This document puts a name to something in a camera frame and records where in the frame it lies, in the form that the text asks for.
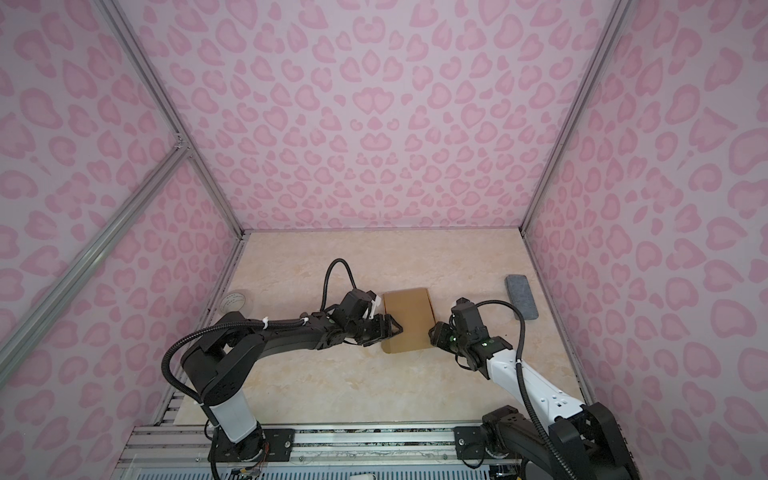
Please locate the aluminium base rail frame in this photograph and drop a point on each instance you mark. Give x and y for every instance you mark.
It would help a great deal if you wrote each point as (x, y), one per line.
(357, 445)

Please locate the clear tape roll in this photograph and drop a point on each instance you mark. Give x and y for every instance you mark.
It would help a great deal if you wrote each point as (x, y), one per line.
(239, 301)

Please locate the left corner aluminium post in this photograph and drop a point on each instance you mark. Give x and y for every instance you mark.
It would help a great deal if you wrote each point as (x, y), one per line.
(129, 41)

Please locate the corner aluminium post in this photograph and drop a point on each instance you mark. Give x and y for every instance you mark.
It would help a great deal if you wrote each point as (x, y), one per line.
(129, 41)
(620, 14)

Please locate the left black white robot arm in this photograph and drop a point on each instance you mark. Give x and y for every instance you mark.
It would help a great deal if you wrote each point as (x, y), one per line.
(197, 361)

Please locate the left diagonal aluminium strut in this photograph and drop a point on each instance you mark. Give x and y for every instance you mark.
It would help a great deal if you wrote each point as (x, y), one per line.
(37, 322)

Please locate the right corner aluminium post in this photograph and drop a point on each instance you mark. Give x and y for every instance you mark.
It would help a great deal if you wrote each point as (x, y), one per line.
(620, 14)

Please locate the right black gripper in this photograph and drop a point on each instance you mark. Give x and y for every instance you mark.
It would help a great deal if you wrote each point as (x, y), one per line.
(440, 332)

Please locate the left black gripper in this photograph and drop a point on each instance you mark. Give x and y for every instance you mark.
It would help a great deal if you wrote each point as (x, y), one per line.
(383, 333)

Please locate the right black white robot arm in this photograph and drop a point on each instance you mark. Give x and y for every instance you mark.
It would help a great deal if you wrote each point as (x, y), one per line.
(561, 435)

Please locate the brown cardboard box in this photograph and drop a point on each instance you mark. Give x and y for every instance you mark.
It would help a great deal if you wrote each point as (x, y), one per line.
(412, 309)

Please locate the grey felt case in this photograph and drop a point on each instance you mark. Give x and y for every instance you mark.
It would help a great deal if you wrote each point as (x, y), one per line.
(521, 296)

